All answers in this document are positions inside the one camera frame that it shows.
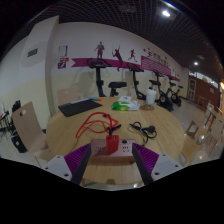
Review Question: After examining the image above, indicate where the wooden chair with handle hole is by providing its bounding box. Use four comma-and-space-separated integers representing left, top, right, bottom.
11, 101, 56, 162

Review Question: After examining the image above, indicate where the orange and blue marker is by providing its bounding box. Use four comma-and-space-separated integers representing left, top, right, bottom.
88, 96, 105, 102

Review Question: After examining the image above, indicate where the white cup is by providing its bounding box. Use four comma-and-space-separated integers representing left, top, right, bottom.
145, 88, 158, 107

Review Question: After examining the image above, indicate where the black bag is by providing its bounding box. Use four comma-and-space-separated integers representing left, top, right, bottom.
11, 132, 28, 154

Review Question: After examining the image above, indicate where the green wet wipes pack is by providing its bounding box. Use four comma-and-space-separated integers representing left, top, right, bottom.
111, 100, 141, 112

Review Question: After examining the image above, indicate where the red charger block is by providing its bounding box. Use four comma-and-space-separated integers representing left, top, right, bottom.
105, 134, 120, 154

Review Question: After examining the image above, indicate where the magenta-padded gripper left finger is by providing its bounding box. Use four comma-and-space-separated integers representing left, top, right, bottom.
42, 143, 93, 186

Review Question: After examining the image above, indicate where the wall poster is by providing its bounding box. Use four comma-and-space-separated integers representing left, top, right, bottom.
57, 45, 70, 70

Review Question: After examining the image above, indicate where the round brown coaster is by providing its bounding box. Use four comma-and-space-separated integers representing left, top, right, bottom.
139, 103, 156, 112

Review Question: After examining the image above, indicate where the plain wooden chair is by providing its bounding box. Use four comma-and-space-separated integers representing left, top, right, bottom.
56, 87, 81, 106

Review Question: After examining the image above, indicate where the black power cable with plug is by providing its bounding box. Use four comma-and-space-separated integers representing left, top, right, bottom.
128, 121, 158, 146

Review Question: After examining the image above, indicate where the row of black exercise bikes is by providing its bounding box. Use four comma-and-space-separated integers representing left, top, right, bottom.
87, 57, 185, 113

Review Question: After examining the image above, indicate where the pink power strip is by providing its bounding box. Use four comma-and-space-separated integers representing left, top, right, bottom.
89, 138, 137, 165

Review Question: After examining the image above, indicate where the red charging cable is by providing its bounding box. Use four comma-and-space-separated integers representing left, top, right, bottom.
75, 111, 122, 140

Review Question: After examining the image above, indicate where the white tissue pack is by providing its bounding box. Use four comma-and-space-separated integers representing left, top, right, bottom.
117, 95, 133, 103

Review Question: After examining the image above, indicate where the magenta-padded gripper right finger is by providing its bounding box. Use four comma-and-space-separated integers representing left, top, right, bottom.
131, 143, 184, 186

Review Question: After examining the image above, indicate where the grey wall sign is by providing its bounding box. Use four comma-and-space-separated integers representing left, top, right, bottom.
27, 47, 39, 58

